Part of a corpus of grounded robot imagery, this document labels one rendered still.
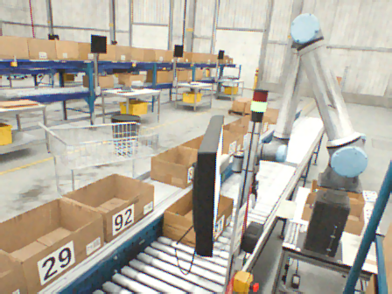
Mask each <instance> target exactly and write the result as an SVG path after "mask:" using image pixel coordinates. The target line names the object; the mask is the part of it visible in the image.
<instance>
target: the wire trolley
mask: <svg viewBox="0 0 392 294"><path fill-rule="evenodd" d="M127 123H130V137H125V138H119V134H122V133H119V124H127ZM132 123H135V124H136V131H131V124H132ZM37 124H38V126H41V127H42V128H43V129H44V130H47V132H48V133H49V134H50V138H52V137H53V139H52V140H50V141H49V142H51V141H52V146H51V153H52V154H53V161H54V168H55V181H56V188H57V194H58V199H59V197H61V194H62V193H64V194H66V193H70V192H71V191H68V192H66V185H68V184H72V186H70V187H72V191H73V190H76V189H75V187H76V185H75V182H79V184H78V185H77V186H79V187H80V181H82V180H76V181H74V169H79V168H87V167H91V166H96V165H103V164H112V163H116V162H121V161H125V160H129V159H132V170H131V171H124V172H132V174H130V175H132V178H134V177H135V176H137V174H139V172H136V171H135V159H138V158H146V157H149V156H147V155H145V154H144V153H148V152H152V151H155V152H156V153H157V154H159V152H158V151H156V145H157V147H158V145H159V144H161V143H159V142H158V135H161V133H159V132H157V131H155V130H152V129H149V128H148V127H146V126H143V125H141V124H139V123H137V122H119V123H111V124H102V125H94V126H110V125H114V134H110V139H107V131H106V140H102V131H101V135H98V130H97V141H94V137H96V136H94V134H93V135H92V136H91V137H93V142H89V137H88V136H85V130H84V140H85V137H88V143H81V138H82V137H77V138H79V139H80V142H79V143H71V141H70V144H67V143H66V140H65V141H64V140H63V139H62V138H60V137H59V136H57V135H55V134H54V131H55V130H58V131H59V133H60V130H68V131H69V129H73V133H74V129H78V128H79V135H80V128H83V129H84V128H86V127H94V126H76V127H67V128H59V129H48V128H47V127H46V126H44V125H43V124H42V123H40V122H37ZM115 125H118V133H117V134H118V138H115ZM137 125H138V133H137ZM139 126H143V127H144V128H145V135H141V130H140V136H139ZM146 129H148V130H152V135H146ZM51 130H53V132H51ZM153 131H154V132H156V133H157V134H155V135H157V144H156V138H155V141H154V142H155V144H154V145H155V150H153V149H151V146H152V145H151V140H152V143H153V136H155V135H153ZM131 132H136V136H131ZM137 134H138V136H137ZM111 135H114V138H113V139H111ZM98 136H101V141H98ZM150 136H152V139H151V137H150ZM141 137H143V143H141ZM149 137H150V138H149ZM55 138H56V141H57V140H59V148H58V141H57V148H58V149H57V150H56V143H55ZM127 138H130V141H127ZM131 138H135V139H136V140H131ZM137 138H138V142H137ZM144 138H145V140H146V138H148V146H145V145H144ZM120 139H122V141H121V142H119V140H120ZM123 139H126V141H125V142H123ZM149 139H150V145H149ZM114 140H116V143H112V141H114ZM117 140H118V142H117ZM108 141H110V143H107V142H108ZM74 142H75V134H74ZM102 142H106V143H102ZM130 142H131V143H132V148H129V147H127V143H130ZM135 142H136V143H138V144H139V145H138V144H136V143H135ZM61 143H62V148H63V150H62V149H61ZM90 143H91V146H89V144H90ZM92 143H93V145H92ZM94 143H96V145H94ZM98 143H101V144H98ZM118 143H120V144H121V145H122V149H120V150H117V148H118V147H117V145H118ZM123 143H125V144H126V146H124V145H123ZM131 143H130V144H131ZM63 144H64V147H63ZM81 144H85V147H81ZM86 144H88V146H86ZM109 144H112V150H111V151H112V152H109V151H108V149H111V148H108V146H109ZM113 144H116V147H113ZM140 144H141V145H142V146H143V148H140V147H141V146H140ZM76 145H80V147H76ZM104 145H107V150H106V149H103V148H102V146H104ZM135 145H138V146H139V147H135ZM53 146H54V150H53ZM67 146H70V148H67ZM71 146H73V148H71ZM74 146H75V147H74ZM97 146H99V147H101V150H100V149H98V148H97ZM118 146H120V145H118ZM128 146H130V147H131V145H128ZM149 146H150V148H149ZM65 147H66V148H65ZM87 147H91V154H89V153H88V152H87V150H86V148H87ZM92 147H96V150H94V149H93V148H92ZM120 147H121V146H120ZM123 147H127V148H129V149H130V150H131V151H132V152H131V153H132V155H130V154H128V153H127V152H126V151H129V150H127V149H124V148H123ZM79 148H85V150H84V151H81V152H75V149H76V150H77V149H79ZM113 148H116V149H114V152H113ZM136 148H139V149H136ZM144 148H148V149H150V150H152V151H148V150H147V151H148V152H147V151H146V152H144ZM87 149H88V148H87ZM92 149H93V150H92ZM97 149H98V150H97ZM118 149H119V148H118ZM123 149H124V150H126V151H125V152H126V153H127V154H128V155H130V156H132V158H130V157H127V158H129V159H125V158H124V157H126V156H125V155H124V156H123ZM135 149H136V150H139V153H138V154H136V155H139V156H137V157H135ZM141 149H143V152H142V153H140V152H141V151H140V150H141ZM68 150H72V151H73V150H74V153H71V152H69V151H68ZM82 150H83V149H82ZM102 150H105V151H102ZM55 151H56V155H55ZM59 151H61V155H60V153H59ZM64 151H66V152H65V153H64ZM77 151H79V150H77ZM85 151H86V155H84V154H83V153H82V152H85ZM89 151H90V150H89ZM93 151H97V152H98V151H101V152H98V153H99V154H101V157H99V156H100V155H96V154H98V153H94V154H95V155H96V156H97V157H99V158H101V159H99V160H101V162H100V161H99V160H98V159H97V160H95V161H99V162H100V163H102V160H104V159H102V155H105V154H106V155H107V157H105V156H104V157H105V158H106V159H107V162H106V161H105V160H104V161H105V162H106V163H102V164H97V163H95V162H94V161H93V158H94V157H93V154H92V152H93ZM120 151H122V152H121V153H122V155H121V157H122V159H120V160H118V159H119V158H120V157H118V156H119V155H118V152H120ZM57 152H58V155H57ZM62 152H63V155H64V154H65V158H64V159H63V158H62V157H63V156H62ZM67 152H69V153H70V154H74V155H73V157H75V158H73V157H69V156H68V155H69V154H67ZM103 152H104V153H105V152H107V153H105V154H102V153H103ZM108 152H109V153H108ZM75 153H76V154H77V153H82V154H83V155H84V156H85V157H78V156H75ZM87 153H88V154H89V155H87ZM111 153H112V157H111V158H109V160H110V159H112V161H111V160H110V161H111V162H108V154H111ZM113 153H116V154H117V157H116V156H115V157H113V156H114V155H113ZM152 153H153V152H152ZM140 154H143V156H142V155H140ZM148 154H150V153H148ZM153 154H154V155H151V154H150V156H156V155H157V154H155V153H153ZM66 155H67V159H66ZM77 155H78V154H77ZM57 156H59V157H57ZM60 156H61V158H62V160H61V159H60ZM91 156H92V159H91V160H92V161H90V162H92V164H90V165H88V163H89V162H88V161H87V158H89V157H91ZM140 156H141V157H140ZM55 158H57V159H59V161H60V162H61V163H62V164H64V166H66V167H67V168H68V169H69V170H71V173H72V182H68V183H65V184H62V185H65V188H64V189H65V191H63V189H61V188H60V185H59V181H58V173H57V166H56V159H55ZM68 158H71V159H72V160H73V159H75V161H74V160H73V161H74V162H75V164H70V163H69V162H68ZM78 158H80V167H77V168H75V167H76V159H78ZM81 158H83V159H84V158H86V159H85V160H86V162H85V163H87V165H85V163H82V162H81ZM114 158H117V160H115V161H113V159H114ZM123 158H124V159H123ZM89 159H90V158H89ZM94 159H96V158H94ZM63 160H66V163H64V162H63ZM93 162H94V164H93ZM67 163H69V165H75V167H74V166H72V167H71V168H69V167H68V165H67ZM81 164H84V165H85V166H81ZM77 165H79V164H77ZM135 173H136V175H135ZM139 175H140V174H139ZM101 177H105V176H98V177H94V178H87V179H83V180H85V185H86V180H90V179H92V182H93V179H97V178H98V180H99V178H101ZM92 182H91V183H92ZM60 190H61V191H62V192H60ZM64 194H62V195H64ZM61 198H62V197H61Z"/></svg>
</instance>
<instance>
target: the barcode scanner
mask: <svg viewBox="0 0 392 294"><path fill-rule="evenodd" d="M263 227H264V225H263V224H262V223H260V222H254V221H251V222H250V223H249V225H248V226H247V228H246V231H245V232H244V234H243V237H242V241H243V242H245V243H248V244H250V245H249V251H245V250H243V251H245V252H247V253H249V254H251V255H253V254H254V250H255V248H256V244H257V243H258V241H259V239H260V238H261V236H262V233H263Z"/></svg>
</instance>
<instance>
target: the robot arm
mask: <svg viewBox="0 0 392 294"><path fill-rule="evenodd" d="M290 35H291V38H292V42H291V50H292V57H291V63H290V69H289V72H288V75H287V81H286V84H285V88H284V91H283V99H282V103H281V106H280V109H279V116H278V118H277V122H276V127H275V133H274V135H273V138H272V141H271V143H262V141H261V140H260V142H259V145H258V154H257V159H256V162H255V170H254V179H253V183H252V187H251V192H250V194H251V193H253V194H252V195H251V196H250V198H251V200H252V202H251V204H252V209H253V210H254V207H255V206H256V202H257V189H258V183H259V180H256V175H257V173H258V172H259V168H260V160H261V161H268V162H275V163H279V164H280V163H284V162H285V161H286V159H287V150H288V147H289V141H290V138H291V129H292V126H293V123H294V120H295V117H296V112H297V109H298V104H299V101H300V95H301V92H302V89H303V86H304V80H305V76H307V79H308V83H309V85H310V87H311V91H312V95H313V97H314V100H315V102H316V104H317V108H318V112H319V113H320V116H321V121H322V123H323V125H324V127H325V133H326V134H327V137H328V141H327V143H325V147H326V149H327V151H328V153H329V162H328V165H327V167H326V168H325V171H324V172H323V173H322V174H321V180H322V181H323V182H325V184H327V185H331V186H336V187H338V188H345V189H354V188H356V187H358V185H359V183H360V180H359V175H360V174H362V172H364V171H365V170H366V168H367V165H368V155H367V153H366V151H365V148H364V146H365V142H366V141H367V135H364V134H361V133H358V132H355V131H354V129H353V126H352V124H351V122H350V117H349V115H348V113H347V109H346V104H345V102H344V100H343V97H342V93H341V91H340V87H339V84H338V80H337V78H336V76H335V73H334V71H333V64H332V62H331V60H330V58H329V53H328V51H327V49H326V45H325V38H324V35H323V33H322V31H321V26H320V22H319V19H318V18H317V17H316V16H315V15H313V14H312V13H303V14H301V15H300V16H298V17H296V19H295V20H294V21H293V22H292V23H291V28H290ZM256 186H257V189H256Z"/></svg>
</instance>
